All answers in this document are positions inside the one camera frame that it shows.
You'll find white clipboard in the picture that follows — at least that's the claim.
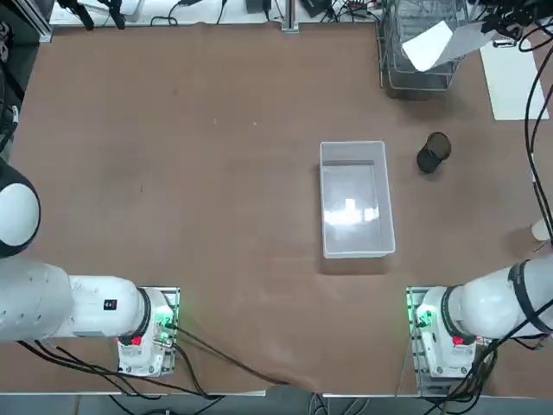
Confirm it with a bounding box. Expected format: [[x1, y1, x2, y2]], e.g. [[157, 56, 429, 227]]
[[480, 38, 550, 121]]

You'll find aluminium frame post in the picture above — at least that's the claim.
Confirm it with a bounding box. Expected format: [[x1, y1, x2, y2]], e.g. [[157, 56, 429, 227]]
[[281, 0, 300, 34]]

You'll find black mesh pen cup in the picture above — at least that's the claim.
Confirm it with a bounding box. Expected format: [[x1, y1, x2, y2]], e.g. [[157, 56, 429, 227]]
[[416, 131, 453, 175]]

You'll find white paper cup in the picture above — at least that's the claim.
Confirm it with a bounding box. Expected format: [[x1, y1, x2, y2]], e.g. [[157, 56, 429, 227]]
[[531, 219, 553, 241]]

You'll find white A4 paper sheet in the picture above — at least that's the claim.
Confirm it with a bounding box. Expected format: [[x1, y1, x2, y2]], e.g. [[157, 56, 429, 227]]
[[401, 20, 496, 73]]

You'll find silver mesh file organizer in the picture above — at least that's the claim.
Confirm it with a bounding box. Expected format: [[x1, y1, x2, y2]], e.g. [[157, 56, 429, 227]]
[[374, 0, 473, 91]]

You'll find translucent plastic bin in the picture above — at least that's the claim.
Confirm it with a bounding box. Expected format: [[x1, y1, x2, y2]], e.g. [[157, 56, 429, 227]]
[[319, 139, 397, 259]]

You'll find black cable across table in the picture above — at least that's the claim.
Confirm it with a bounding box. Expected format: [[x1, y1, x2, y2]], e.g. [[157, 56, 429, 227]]
[[172, 326, 293, 386]]

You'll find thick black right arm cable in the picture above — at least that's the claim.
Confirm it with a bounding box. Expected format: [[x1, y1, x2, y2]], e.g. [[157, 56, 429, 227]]
[[520, 25, 553, 248]]

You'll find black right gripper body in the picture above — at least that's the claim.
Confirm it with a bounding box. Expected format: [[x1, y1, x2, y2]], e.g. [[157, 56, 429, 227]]
[[496, 6, 543, 40]]

